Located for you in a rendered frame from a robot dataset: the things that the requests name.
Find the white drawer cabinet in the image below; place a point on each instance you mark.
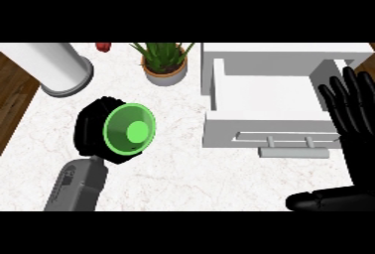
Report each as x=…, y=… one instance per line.
x=288, y=54

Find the red fruit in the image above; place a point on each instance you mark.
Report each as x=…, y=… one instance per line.
x=102, y=46

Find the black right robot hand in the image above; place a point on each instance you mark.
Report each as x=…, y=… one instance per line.
x=353, y=139

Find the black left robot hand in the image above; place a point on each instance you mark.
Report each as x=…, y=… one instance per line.
x=87, y=132

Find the green cup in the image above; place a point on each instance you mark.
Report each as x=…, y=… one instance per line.
x=130, y=129

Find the white open drawer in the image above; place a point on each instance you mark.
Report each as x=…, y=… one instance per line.
x=266, y=105

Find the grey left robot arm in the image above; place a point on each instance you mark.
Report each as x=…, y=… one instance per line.
x=78, y=185

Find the potted green plant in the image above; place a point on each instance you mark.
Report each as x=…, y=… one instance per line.
x=164, y=64

